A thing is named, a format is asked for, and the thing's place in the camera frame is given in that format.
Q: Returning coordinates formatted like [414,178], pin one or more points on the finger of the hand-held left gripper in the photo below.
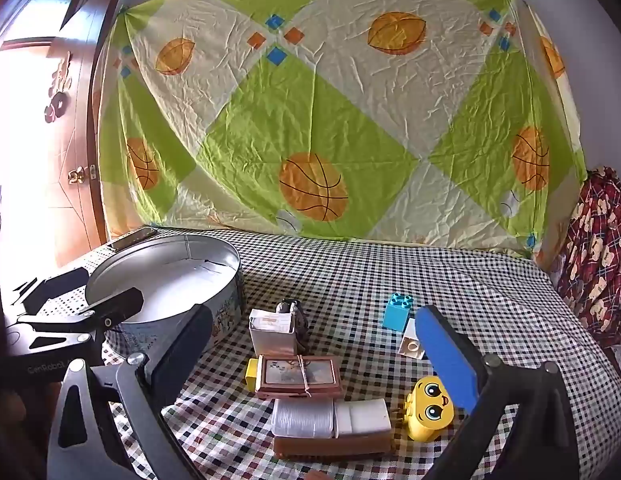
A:
[58,280]
[118,305]

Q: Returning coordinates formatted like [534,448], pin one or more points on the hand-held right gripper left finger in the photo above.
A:
[183,352]

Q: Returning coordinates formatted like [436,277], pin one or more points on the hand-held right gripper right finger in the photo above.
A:
[445,360]

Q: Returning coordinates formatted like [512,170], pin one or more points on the white toy brick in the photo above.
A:
[410,345]

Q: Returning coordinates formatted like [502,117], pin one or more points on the yellow face toy brick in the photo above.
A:
[428,410]

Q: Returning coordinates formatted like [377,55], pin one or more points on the round metal tin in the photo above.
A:
[225,310]

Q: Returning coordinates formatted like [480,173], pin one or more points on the blue toy brick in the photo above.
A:
[396,316]

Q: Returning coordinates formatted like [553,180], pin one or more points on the white toy box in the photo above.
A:
[273,340]

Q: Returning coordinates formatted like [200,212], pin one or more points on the brown toy bed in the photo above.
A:
[360,420]

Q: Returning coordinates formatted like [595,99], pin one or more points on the black smartphone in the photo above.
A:
[133,239]

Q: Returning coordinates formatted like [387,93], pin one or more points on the small yellow toy block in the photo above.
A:
[250,375]

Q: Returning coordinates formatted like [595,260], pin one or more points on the checkered tablecloth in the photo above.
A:
[390,270]

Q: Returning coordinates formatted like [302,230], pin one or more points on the brass door knob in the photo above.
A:
[80,174]

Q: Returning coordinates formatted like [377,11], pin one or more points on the grey toy figure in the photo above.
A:
[300,320]

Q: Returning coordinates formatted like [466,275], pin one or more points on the brown wooden door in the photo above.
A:
[65,125]

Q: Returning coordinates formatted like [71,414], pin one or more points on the red patterned cloth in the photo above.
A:
[600,260]

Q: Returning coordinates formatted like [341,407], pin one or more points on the hanging door decoration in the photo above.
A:
[58,95]

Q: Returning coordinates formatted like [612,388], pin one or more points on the green basketball print sheet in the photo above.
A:
[340,110]

